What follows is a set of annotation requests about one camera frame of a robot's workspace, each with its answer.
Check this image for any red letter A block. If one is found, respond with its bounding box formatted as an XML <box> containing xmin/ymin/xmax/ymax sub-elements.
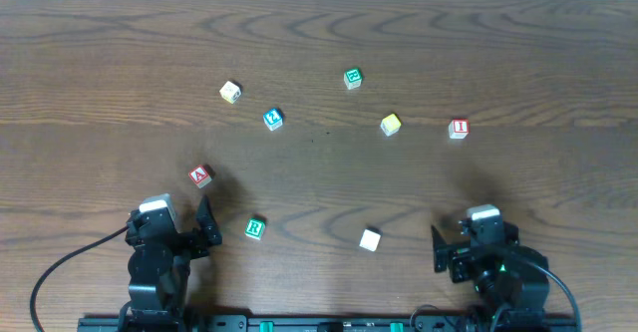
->
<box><xmin>188</xmin><ymin>165</ymin><xmax>212</xmax><ymax>188</ymax></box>

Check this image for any red letter I block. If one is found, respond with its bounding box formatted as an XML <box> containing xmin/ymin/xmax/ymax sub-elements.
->
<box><xmin>448</xmin><ymin>119</ymin><xmax>470</xmax><ymax>140</ymax></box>

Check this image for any blue number 2 block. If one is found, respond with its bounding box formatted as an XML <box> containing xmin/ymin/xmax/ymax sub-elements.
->
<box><xmin>263</xmin><ymin>108</ymin><xmax>284</xmax><ymax>132</ymax></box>

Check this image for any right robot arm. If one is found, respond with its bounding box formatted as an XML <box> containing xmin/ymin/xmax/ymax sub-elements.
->
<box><xmin>431</xmin><ymin>216</ymin><xmax>549</xmax><ymax>331</ymax></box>

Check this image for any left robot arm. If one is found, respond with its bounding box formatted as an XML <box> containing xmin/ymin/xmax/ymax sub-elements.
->
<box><xmin>117</xmin><ymin>193</ymin><xmax>222</xmax><ymax>331</ymax></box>

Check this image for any green R block near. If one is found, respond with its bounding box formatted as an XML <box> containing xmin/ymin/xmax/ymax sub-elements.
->
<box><xmin>244</xmin><ymin>217</ymin><xmax>266</xmax><ymax>240</ymax></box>

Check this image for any green r block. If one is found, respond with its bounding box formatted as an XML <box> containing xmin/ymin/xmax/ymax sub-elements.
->
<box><xmin>244</xmin><ymin>217</ymin><xmax>266</xmax><ymax>240</ymax></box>
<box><xmin>344</xmin><ymin>68</ymin><xmax>363</xmax><ymax>90</ymax></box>

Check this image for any plain white wooden block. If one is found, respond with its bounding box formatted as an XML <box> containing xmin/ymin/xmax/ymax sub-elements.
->
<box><xmin>359</xmin><ymin>228</ymin><xmax>382</xmax><ymax>252</ymax></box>

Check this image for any cream picture wooden block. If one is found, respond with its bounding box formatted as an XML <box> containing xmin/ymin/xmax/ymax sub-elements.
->
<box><xmin>219</xmin><ymin>81</ymin><xmax>242</xmax><ymax>104</ymax></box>

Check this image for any yellow top wooden block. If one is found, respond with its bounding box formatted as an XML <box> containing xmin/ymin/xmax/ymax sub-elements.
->
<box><xmin>380</xmin><ymin>114</ymin><xmax>402</xmax><ymax>137</ymax></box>

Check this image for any green R block far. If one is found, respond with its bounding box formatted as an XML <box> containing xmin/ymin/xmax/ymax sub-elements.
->
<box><xmin>344</xmin><ymin>68</ymin><xmax>363</xmax><ymax>90</ymax></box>

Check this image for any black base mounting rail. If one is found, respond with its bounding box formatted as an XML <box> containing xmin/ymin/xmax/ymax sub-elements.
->
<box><xmin>77</xmin><ymin>313</ymin><xmax>583</xmax><ymax>332</ymax></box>

